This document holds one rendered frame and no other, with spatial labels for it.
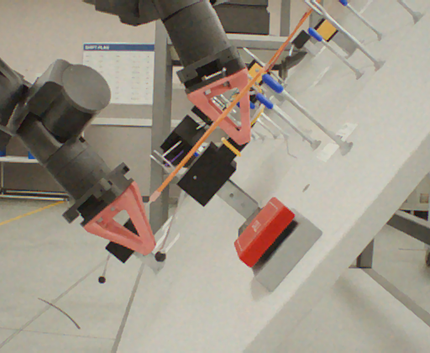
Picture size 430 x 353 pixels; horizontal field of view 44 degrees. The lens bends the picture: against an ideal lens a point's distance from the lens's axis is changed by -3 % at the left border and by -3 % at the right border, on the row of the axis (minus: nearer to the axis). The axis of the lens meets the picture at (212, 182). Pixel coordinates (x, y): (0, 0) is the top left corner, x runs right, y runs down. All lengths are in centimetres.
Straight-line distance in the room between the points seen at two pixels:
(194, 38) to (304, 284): 31
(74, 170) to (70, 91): 10
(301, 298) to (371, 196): 8
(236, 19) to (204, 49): 111
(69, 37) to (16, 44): 89
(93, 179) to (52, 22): 828
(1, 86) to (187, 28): 21
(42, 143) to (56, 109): 6
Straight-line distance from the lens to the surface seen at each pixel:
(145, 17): 63
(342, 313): 120
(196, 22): 57
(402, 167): 36
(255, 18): 169
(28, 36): 899
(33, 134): 61
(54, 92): 56
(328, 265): 36
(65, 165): 61
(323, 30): 84
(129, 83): 832
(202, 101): 56
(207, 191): 59
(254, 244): 38
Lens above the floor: 118
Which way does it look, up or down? 6 degrees down
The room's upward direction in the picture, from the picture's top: 2 degrees clockwise
